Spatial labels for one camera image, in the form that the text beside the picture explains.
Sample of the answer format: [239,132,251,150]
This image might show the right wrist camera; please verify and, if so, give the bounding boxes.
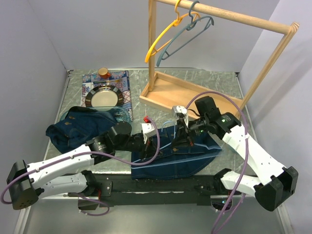
[172,105,189,124]

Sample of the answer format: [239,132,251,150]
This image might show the patterned blue placemat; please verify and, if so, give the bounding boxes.
[80,70,133,121]

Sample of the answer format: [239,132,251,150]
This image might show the purple cable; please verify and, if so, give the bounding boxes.
[0,118,161,217]
[185,91,249,234]

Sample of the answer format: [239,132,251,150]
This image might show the wooden clothes rack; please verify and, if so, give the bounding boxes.
[139,0,299,113]

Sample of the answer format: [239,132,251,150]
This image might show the grey-blue plastic hanger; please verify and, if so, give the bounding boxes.
[156,1,215,67]

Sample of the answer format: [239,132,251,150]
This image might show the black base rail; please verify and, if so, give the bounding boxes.
[81,174,231,207]

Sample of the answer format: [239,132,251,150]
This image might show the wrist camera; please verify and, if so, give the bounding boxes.
[172,105,189,124]
[141,116,156,144]

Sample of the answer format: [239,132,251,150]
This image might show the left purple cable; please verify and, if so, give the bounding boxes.
[0,118,161,217]

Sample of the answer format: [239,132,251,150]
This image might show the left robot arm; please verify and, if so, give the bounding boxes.
[0,122,160,210]

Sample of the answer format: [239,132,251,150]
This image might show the yellow plastic hanger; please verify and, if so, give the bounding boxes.
[144,0,200,66]

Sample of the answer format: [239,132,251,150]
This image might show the light blue wire hanger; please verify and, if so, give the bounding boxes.
[131,121,222,173]

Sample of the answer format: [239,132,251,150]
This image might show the black rimmed plate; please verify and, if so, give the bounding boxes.
[85,85,123,107]

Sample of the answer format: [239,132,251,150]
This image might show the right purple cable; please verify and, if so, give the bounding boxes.
[185,91,249,234]

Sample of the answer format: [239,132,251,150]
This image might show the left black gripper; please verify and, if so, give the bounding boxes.
[115,133,163,160]

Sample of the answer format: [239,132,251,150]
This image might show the blue denim skirt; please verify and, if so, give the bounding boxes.
[131,126,222,180]

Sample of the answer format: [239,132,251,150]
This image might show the orange cup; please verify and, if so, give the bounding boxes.
[97,67,111,79]

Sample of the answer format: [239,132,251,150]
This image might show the gold fork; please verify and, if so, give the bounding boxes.
[93,79,122,84]

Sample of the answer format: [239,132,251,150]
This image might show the crumpled denim garment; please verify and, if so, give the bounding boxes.
[46,106,117,154]

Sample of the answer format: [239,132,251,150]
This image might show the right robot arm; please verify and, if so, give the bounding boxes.
[172,96,298,212]

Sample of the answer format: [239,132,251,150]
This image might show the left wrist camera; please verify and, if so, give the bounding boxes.
[141,116,156,144]

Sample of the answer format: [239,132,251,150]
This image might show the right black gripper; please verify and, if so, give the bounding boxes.
[169,116,208,148]

